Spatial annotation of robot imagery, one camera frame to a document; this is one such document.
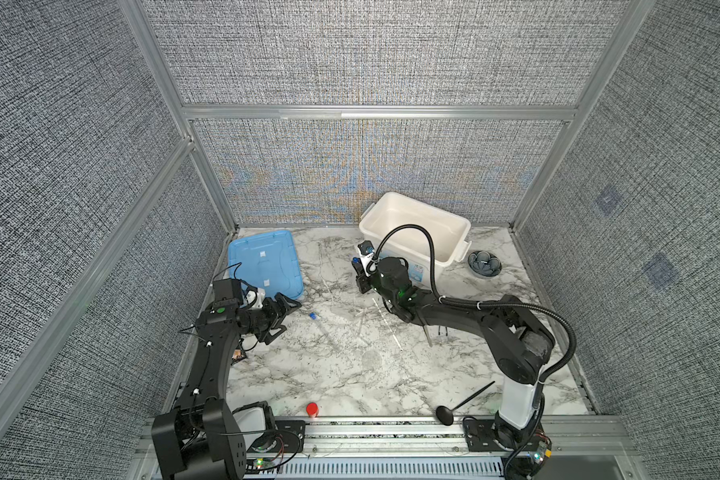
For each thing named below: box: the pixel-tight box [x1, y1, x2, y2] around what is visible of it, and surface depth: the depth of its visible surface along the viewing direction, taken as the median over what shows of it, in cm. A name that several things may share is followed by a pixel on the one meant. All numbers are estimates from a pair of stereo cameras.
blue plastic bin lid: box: [228, 230, 304, 299], surface depth 111 cm
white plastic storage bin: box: [359, 192, 472, 287], surface depth 99 cm
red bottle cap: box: [306, 402, 319, 418], surface depth 78 cm
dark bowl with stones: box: [468, 250, 503, 277], surface depth 106 cm
